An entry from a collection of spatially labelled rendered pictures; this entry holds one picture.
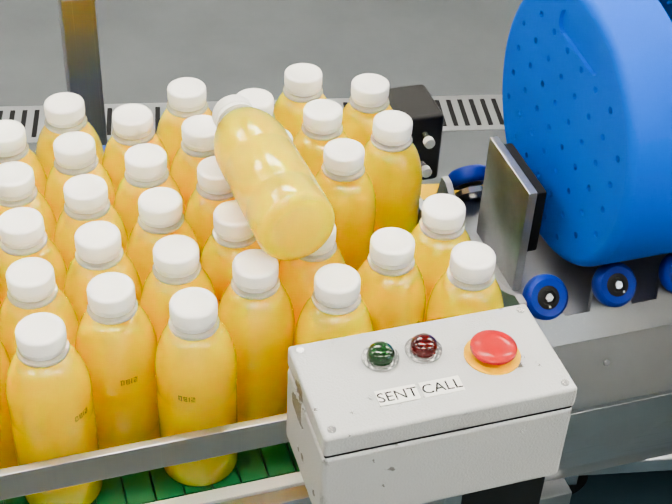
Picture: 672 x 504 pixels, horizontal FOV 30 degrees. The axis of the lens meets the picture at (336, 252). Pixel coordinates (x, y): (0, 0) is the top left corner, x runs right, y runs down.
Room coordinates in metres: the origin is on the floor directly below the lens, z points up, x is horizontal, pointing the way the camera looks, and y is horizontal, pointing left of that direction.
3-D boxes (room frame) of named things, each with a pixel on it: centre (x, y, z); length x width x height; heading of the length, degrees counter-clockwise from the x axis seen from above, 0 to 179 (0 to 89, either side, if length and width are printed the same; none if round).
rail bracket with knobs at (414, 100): (1.20, -0.07, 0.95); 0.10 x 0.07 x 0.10; 19
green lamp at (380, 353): (0.69, -0.04, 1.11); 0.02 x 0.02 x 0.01
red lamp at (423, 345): (0.70, -0.07, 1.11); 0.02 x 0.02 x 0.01
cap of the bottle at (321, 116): (1.04, 0.02, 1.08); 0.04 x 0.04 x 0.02
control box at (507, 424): (0.68, -0.08, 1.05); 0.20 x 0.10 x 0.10; 109
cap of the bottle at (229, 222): (0.87, 0.09, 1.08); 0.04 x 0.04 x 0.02
